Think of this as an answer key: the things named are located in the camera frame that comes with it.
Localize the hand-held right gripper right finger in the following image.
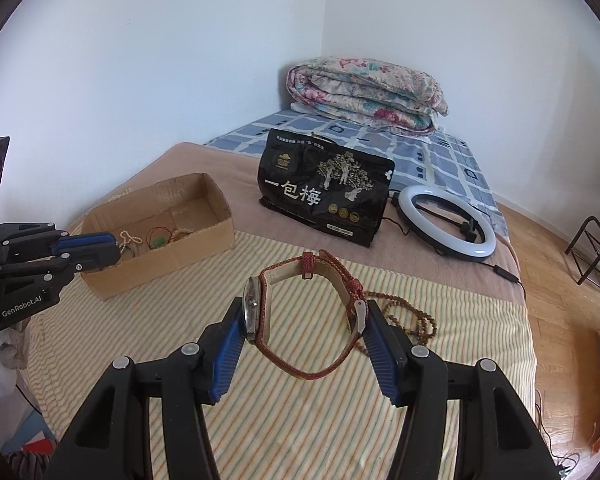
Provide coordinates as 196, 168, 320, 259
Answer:
365, 302, 556, 480

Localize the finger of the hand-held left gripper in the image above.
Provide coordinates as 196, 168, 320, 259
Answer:
0, 246, 123, 283
50, 230, 120, 257

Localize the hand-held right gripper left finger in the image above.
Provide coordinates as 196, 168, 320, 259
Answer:
45, 298, 248, 480

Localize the white bead necklace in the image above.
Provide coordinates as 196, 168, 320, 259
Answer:
117, 230, 143, 261

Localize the red strap wristwatch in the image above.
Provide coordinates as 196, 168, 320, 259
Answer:
243, 250, 368, 380

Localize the cream bead bracelet red string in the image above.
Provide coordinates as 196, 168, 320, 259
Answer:
146, 225, 197, 252

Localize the cardboard box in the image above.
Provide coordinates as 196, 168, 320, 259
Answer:
78, 172, 236, 301

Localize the white plastic bag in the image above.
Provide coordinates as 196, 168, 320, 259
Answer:
0, 330, 27, 400

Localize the yellow striped cloth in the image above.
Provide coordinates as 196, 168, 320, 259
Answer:
22, 231, 538, 480

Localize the tan blanket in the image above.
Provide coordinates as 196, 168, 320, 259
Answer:
62, 142, 526, 311

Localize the black snack bag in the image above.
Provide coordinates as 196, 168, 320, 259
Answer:
257, 128, 396, 248

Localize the blue checked bedsheet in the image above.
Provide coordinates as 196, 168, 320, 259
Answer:
202, 108, 508, 238

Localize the black metal clothes rack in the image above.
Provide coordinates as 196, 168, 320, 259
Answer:
565, 200, 600, 292

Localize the folded floral quilt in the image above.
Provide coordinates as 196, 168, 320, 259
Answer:
286, 56, 450, 136

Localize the dark brown bead necklace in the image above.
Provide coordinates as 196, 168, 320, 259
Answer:
357, 287, 438, 356

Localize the ring light black cable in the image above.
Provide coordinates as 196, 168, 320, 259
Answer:
480, 257, 528, 307

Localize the white ring light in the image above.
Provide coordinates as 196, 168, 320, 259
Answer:
397, 185, 497, 261

